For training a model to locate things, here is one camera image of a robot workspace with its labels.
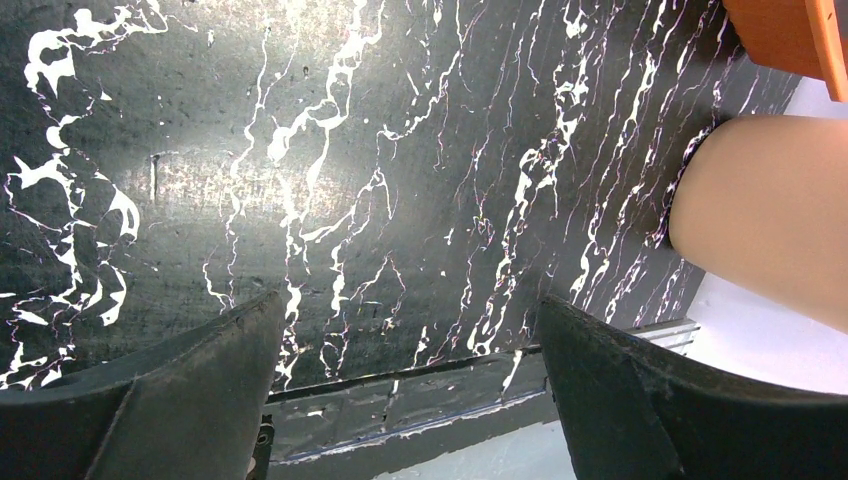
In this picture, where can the aluminium frame rail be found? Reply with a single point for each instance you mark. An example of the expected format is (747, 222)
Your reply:
(675, 335)

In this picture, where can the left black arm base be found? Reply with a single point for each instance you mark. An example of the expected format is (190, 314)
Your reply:
(260, 460)

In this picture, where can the orange plastic tray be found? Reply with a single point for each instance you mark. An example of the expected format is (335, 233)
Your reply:
(803, 37)

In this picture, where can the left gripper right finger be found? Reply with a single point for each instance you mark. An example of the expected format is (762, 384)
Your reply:
(630, 409)

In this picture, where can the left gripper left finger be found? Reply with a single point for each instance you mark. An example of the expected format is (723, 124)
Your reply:
(189, 407)

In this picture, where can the tan bucket with black liner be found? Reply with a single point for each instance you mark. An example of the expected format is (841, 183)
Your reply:
(763, 204)

